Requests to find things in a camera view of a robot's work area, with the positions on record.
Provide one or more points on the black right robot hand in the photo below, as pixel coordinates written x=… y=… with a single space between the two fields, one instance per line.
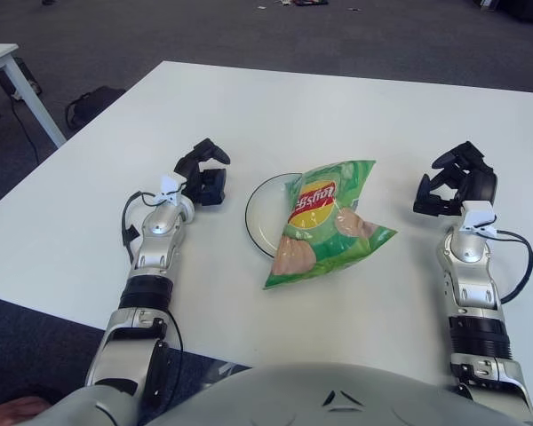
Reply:
x=479 y=182

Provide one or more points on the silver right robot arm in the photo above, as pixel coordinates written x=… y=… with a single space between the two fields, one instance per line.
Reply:
x=471 y=275

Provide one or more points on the reddish brown shoe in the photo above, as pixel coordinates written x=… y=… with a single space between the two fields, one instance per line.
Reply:
x=18 y=408

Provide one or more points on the black backpack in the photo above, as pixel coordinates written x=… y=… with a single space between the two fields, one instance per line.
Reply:
x=97 y=100

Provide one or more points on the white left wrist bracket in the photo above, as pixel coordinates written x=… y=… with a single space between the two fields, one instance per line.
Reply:
x=171 y=188

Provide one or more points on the white side table leg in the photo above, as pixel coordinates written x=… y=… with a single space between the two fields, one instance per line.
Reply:
x=37 y=113

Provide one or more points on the green Lay's chips bag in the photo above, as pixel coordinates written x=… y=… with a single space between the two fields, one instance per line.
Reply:
x=320 y=226

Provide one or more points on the white plate with black rim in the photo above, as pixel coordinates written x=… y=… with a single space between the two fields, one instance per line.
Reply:
x=262 y=217

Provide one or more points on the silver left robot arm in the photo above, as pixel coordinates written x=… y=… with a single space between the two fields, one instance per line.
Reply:
x=160 y=239

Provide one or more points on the dark bulky floor object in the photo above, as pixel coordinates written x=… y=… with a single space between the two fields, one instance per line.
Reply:
x=519 y=9

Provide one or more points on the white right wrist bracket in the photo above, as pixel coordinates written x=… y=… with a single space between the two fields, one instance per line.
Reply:
x=479 y=217

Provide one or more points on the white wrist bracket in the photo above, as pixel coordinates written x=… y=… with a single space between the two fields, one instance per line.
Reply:
x=479 y=217
x=171 y=188

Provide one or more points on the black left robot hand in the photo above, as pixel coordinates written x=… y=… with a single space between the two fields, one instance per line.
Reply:
x=191 y=177

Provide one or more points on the black box under side table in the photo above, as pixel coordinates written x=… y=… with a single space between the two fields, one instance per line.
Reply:
x=29 y=75

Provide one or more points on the grey robot torso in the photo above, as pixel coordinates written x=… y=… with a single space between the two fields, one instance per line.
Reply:
x=271 y=399

